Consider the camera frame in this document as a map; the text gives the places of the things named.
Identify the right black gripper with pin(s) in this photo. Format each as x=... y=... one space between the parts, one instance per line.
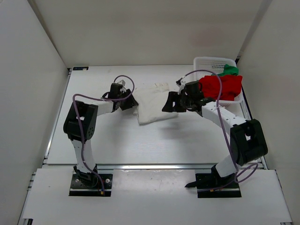
x=174 y=97

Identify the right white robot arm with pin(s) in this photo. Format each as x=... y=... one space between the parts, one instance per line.
x=245 y=137

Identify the white plastic basket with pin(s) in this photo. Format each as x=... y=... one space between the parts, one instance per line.
x=216 y=65

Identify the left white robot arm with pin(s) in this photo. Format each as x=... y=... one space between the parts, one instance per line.
x=80 y=125

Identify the white t shirt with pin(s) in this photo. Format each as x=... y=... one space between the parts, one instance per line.
x=150 y=101

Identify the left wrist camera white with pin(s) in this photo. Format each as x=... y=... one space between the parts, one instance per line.
x=121 y=82

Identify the aluminium rail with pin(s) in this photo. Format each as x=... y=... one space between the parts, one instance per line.
x=154 y=166

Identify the small dark label sticker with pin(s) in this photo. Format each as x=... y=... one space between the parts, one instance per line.
x=80 y=68

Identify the green t shirt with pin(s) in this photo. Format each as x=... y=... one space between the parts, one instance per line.
x=229 y=70

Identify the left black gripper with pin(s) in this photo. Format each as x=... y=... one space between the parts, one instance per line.
x=131 y=102

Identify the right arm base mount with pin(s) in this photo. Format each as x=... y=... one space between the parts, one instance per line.
x=211 y=185

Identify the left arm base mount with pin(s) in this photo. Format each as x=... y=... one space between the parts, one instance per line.
x=89 y=184

